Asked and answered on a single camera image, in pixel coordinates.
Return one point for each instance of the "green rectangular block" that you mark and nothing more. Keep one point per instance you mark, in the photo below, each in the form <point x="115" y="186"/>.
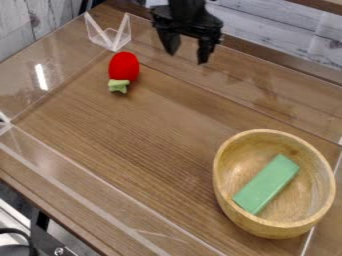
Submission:
<point x="266" y="184"/>

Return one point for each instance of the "black table leg bracket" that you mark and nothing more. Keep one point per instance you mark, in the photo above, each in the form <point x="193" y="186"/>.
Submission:
<point x="47" y="244"/>

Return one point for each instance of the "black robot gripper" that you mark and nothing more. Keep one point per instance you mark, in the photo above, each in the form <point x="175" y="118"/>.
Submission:
<point x="186" y="17"/>

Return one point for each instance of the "clear acrylic table fence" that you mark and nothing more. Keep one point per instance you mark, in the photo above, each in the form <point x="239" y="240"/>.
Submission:
<point x="126" y="167"/>

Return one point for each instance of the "red plush strawberry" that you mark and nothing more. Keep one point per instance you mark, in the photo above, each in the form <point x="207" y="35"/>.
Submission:
<point x="123" y="71"/>

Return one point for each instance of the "clear acrylic corner bracket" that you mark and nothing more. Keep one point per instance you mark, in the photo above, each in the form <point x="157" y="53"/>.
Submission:
<point x="108" y="38"/>

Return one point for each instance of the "wooden bowl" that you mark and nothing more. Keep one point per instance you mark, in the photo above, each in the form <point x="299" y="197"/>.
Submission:
<point x="306" y="199"/>

